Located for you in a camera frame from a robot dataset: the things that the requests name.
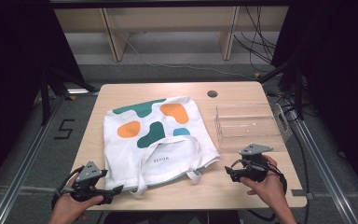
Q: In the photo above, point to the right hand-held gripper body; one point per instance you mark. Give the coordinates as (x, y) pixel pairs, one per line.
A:
(254, 165)

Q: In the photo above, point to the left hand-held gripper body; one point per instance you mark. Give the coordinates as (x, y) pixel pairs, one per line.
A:
(85, 183)

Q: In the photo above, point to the white tote bag coloured blobs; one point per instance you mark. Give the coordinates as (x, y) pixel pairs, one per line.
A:
(127, 155)

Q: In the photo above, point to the clear plastic container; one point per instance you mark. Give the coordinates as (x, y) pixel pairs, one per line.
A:
(245, 127)

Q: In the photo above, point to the person's right hand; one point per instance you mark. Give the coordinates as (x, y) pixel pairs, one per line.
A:
(268, 186)

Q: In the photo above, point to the person's left hand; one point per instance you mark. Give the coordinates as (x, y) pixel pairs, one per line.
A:
(68, 208)

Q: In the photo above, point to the grey tape strip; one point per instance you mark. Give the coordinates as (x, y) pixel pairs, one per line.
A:
(303, 193)

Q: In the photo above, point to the black metal stand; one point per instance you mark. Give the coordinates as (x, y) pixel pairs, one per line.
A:
(295, 81)
(48, 93)

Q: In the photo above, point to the black curtain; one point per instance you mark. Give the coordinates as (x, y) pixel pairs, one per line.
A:
(338, 77)
(12, 77)

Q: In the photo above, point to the light wooden shelf unit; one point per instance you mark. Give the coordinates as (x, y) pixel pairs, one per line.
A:
(167, 21)

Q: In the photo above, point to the metal floor rail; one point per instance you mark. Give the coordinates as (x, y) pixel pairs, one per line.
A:
(323, 171)
(21, 168)

